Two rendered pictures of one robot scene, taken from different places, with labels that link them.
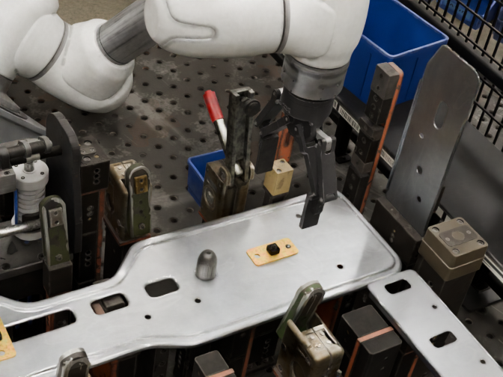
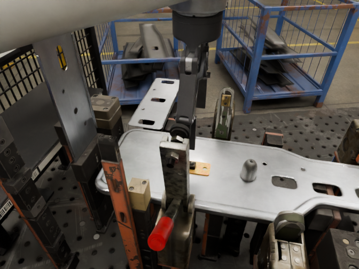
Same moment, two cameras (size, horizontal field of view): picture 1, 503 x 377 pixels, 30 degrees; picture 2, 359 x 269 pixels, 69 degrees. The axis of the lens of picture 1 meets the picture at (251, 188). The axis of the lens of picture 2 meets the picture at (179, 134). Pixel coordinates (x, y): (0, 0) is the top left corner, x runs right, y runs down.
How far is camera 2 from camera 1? 1.57 m
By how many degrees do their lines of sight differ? 89
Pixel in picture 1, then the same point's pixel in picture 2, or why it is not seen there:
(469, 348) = (152, 94)
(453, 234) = (101, 103)
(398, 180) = (73, 140)
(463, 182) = (29, 133)
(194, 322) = (274, 154)
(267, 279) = (211, 155)
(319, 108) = not seen: hidden behind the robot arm
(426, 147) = (69, 92)
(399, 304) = (157, 116)
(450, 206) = not seen: hidden behind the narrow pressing
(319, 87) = not seen: outside the picture
